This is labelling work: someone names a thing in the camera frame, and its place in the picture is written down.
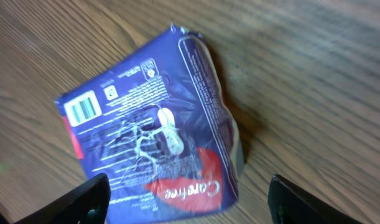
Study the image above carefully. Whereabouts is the red purple snack bag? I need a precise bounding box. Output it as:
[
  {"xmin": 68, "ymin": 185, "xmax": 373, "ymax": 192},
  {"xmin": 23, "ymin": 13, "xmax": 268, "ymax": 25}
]
[{"xmin": 55, "ymin": 25, "xmax": 243, "ymax": 223}]

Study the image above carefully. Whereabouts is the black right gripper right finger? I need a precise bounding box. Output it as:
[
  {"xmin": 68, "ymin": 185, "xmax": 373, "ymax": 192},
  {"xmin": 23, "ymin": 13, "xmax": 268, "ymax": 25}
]
[{"xmin": 267, "ymin": 174, "xmax": 361, "ymax": 224}]

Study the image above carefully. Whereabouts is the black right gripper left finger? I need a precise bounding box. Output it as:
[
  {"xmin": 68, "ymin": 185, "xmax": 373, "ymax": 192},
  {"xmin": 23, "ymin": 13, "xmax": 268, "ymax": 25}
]
[{"xmin": 18, "ymin": 173, "xmax": 111, "ymax": 224}]

